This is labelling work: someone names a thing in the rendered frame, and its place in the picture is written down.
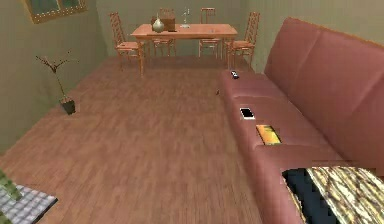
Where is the yellow patterned pillow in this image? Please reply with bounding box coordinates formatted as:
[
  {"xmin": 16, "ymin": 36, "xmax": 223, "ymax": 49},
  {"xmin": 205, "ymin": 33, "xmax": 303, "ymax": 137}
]
[{"xmin": 281, "ymin": 166, "xmax": 384, "ymax": 224}]

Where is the wooden dining chair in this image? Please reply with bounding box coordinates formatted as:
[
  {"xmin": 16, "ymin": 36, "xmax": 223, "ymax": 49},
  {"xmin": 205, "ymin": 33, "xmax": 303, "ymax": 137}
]
[
  {"xmin": 150, "ymin": 7, "xmax": 178, "ymax": 58},
  {"xmin": 198, "ymin": 7, "xmax": 222, "ymax": 60},
  {"xmin": 224, "ymin": 11, "xmax": 261, "ymax": 69},
  {"xmin": 109, "ymin": 11, "xmax": 145, "ymax": 70}
]

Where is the pink sofa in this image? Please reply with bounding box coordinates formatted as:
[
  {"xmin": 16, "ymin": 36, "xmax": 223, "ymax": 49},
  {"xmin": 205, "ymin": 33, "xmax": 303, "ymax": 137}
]
[{"xmin": 218, "ymin": 17, "xmax": 384, "ymax": 224}]

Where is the bare twig house plant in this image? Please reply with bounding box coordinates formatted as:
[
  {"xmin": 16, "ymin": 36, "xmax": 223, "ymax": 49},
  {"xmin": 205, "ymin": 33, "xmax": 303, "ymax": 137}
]
[{"xmin": 35, "ymin": 50, "xmax": 79, "ymax": 116}]

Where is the pale green vase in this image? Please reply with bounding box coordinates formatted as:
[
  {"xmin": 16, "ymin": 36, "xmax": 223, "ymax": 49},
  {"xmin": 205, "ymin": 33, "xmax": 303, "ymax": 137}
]
[{"xmin": 152, "ymin": 13, "xmax": 166, "ymax": 34}]

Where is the clear glass candle holder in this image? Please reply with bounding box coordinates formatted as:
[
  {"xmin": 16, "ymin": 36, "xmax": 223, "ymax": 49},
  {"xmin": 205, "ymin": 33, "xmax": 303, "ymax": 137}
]
[{"xmin": 179, "ymin": 6, "xmax": 192, "ymax": 29}]

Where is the green leafy plant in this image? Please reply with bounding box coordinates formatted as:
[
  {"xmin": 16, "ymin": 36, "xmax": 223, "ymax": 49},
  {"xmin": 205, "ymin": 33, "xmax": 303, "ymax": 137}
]
[{"xmin": 0, "ymin": 168, "xmax": 24, "ymax": 202}]

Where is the wooden dining table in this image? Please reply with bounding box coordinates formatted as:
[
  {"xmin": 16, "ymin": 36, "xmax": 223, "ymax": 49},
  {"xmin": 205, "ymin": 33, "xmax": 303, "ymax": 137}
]
[{"xmin": 130, "ymin": 23, "xmax": 239, "ymax": 77}]

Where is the orange yellow book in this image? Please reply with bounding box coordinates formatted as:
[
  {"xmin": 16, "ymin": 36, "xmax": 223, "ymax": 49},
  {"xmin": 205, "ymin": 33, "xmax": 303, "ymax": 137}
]
[{"xmin": 255, "ymin": 124, "xmax": 283, "ymax": 146}]

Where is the gold framed wall picture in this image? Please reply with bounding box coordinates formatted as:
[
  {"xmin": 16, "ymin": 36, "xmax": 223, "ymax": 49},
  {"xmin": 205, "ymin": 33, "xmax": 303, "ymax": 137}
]
[{"xmin": 21, "ymin": 0, "xmax": 88, "ymax": 25}]

